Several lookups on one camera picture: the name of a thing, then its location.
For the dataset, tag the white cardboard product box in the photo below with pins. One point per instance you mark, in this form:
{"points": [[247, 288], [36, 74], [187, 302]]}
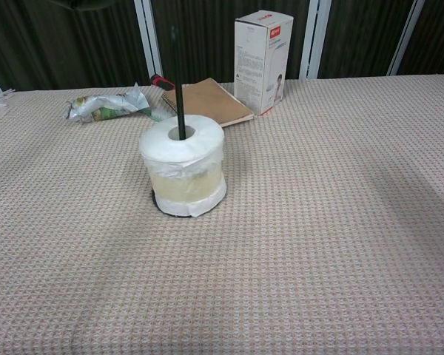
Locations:
{"points": [[257, 66]]}

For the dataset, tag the beige woven tablecloth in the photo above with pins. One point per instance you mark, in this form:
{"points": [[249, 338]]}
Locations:
{"points": [[281, 240]]}

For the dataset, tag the small green packet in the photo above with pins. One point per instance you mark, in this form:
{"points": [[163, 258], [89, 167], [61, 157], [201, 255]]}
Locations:
{"points": [[158, 114]]}

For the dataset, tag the red black utility knife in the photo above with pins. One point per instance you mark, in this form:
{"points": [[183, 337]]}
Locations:
{"points": [[163, 82]]}

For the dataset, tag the white paper roll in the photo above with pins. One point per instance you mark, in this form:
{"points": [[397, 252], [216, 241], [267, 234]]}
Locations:
{"points": [[185, 166]]}

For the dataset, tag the brown spiral notebook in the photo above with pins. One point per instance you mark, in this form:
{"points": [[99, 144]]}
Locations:
{"points": [[214, 101]]}

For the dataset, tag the crumpled snack bag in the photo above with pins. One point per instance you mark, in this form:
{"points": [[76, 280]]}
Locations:
{"points": [[107, 105]]}

